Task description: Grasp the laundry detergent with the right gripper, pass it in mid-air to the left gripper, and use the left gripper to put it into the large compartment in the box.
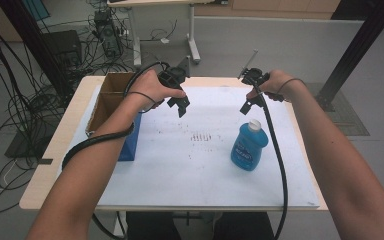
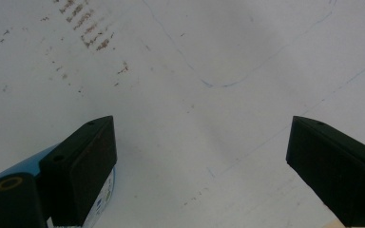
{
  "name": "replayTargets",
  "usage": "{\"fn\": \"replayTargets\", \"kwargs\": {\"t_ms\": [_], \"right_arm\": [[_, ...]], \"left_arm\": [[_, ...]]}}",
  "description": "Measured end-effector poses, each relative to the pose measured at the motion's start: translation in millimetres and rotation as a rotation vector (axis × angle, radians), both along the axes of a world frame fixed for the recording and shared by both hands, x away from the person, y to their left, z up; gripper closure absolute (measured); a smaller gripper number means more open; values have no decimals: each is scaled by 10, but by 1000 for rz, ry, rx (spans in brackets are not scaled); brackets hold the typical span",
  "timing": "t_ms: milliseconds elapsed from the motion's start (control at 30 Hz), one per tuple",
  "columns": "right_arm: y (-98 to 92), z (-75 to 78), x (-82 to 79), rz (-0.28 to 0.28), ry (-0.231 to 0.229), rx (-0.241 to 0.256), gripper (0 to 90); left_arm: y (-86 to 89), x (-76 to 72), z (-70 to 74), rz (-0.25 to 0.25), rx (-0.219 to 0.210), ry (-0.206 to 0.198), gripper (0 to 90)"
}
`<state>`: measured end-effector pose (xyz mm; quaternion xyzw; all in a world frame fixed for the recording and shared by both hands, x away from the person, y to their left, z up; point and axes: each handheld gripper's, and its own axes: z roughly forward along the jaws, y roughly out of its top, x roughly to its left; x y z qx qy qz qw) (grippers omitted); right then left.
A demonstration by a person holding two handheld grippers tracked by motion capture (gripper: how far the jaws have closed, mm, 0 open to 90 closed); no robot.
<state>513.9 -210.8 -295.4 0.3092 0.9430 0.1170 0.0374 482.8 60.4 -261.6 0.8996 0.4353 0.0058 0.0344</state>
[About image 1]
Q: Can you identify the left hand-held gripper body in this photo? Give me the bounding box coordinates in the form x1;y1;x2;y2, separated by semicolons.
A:
157;55;192;101

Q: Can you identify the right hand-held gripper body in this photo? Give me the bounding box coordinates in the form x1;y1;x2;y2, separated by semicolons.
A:
238;49;272;109

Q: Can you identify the blue bottle with white cap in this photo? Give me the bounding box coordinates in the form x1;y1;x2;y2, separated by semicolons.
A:
230;118;270;172

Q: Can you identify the person's right hand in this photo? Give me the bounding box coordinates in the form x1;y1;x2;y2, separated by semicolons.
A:
246;69;306;102

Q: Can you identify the person's left hand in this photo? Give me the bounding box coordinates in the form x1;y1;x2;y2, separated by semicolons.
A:
124;69;188;113

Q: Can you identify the black left wrist band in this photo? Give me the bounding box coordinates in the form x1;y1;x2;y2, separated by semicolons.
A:
125;91;157;105

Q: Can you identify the black wrist band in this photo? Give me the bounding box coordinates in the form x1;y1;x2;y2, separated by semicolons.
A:
125;91;157;105
275;77;307;97

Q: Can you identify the black right wrist band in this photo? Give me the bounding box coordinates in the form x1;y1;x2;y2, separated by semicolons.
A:
275;77;307;97

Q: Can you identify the white desk with metal legs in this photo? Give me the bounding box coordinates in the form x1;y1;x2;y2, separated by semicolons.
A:
107;0;230;67

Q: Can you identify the blue carton box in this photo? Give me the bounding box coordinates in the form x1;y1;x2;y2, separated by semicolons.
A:
117;113;143;162

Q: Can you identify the brown cardboard box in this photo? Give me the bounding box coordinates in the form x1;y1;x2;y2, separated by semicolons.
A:
85;71;138;138

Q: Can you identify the white table mat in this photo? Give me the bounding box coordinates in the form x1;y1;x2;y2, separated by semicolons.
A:
57;84;321;209

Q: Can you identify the grey floor mat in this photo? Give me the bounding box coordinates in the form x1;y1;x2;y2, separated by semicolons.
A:
299;82;371;137

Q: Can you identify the black equipment box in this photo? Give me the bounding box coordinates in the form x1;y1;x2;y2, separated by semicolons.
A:
42;29;83;68

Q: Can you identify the person's right leg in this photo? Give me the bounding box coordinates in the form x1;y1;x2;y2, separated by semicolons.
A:
212;211;276;240

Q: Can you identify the person's leg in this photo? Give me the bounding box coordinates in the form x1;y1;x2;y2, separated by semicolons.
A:
126;211;183;240
212;211;276;240

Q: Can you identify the person's left leg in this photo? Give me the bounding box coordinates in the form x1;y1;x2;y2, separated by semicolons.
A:
126;211;183;240

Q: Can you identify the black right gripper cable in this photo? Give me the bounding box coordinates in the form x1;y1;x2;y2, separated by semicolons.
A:
250;78;290;240

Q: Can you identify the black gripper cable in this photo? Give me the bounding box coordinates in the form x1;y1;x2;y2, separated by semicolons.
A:
61;60;172;172
250;78;290;240

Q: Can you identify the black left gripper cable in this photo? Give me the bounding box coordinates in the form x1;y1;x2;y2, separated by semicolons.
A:
61;60;172;172

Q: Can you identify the black metal post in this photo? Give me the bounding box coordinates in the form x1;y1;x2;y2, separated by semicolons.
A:
314;0;384;113
0;0;72;98

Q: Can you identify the bundle of black floor cables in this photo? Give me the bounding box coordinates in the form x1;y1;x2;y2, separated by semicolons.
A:
0;0;138;216

